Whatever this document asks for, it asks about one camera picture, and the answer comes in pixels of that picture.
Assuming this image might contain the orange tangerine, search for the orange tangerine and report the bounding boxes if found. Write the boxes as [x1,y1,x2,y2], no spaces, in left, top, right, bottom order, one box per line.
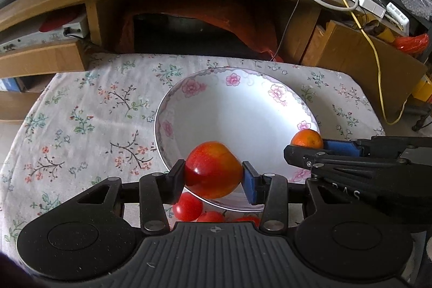
[291,129,324,149]

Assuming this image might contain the red cherry tomato back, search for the red cherry tomato back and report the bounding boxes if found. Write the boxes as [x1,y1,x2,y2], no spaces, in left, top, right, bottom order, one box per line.
[173,192,204,222]

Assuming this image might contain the red cherry tomato large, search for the red cherry tomato large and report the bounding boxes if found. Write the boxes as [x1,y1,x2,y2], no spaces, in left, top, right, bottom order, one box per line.
[234,216,261,228]

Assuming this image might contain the large red apple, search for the large red apple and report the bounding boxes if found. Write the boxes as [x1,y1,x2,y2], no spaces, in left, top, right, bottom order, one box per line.
[184,141,244,199]

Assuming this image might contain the white floral ceramic bowl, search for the white floral ceramic bowl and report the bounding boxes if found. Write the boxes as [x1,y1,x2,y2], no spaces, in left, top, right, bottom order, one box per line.
[154,66,321,213]

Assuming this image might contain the floral white tablecloth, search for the floral white tablecloth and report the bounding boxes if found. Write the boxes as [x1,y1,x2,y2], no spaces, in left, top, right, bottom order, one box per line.
[1,54,384,257]

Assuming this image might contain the red plastic bag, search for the red plastic bag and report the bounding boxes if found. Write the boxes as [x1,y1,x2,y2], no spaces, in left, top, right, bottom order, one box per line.
[392,33,429,56]

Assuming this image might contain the red cloth under stand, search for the red cloth under stand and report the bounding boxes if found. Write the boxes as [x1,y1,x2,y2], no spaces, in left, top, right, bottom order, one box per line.
[116,4,279,60]

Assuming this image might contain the grey set-top box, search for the grey set-top box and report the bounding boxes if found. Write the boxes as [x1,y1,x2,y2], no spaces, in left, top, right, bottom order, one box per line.
[1,13,89,53]

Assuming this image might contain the blue white box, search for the blue white box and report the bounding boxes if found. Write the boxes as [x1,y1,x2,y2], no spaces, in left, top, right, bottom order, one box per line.
[0,77,21,92]

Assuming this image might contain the wooden tv stand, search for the wooden tv stand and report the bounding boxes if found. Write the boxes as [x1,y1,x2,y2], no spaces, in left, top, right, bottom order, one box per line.
[1,0,427,116]

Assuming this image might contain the thin black hanging cable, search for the thin black hanging cable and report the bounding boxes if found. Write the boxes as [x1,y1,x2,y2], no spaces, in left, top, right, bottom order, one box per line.
[274,0,305,63]

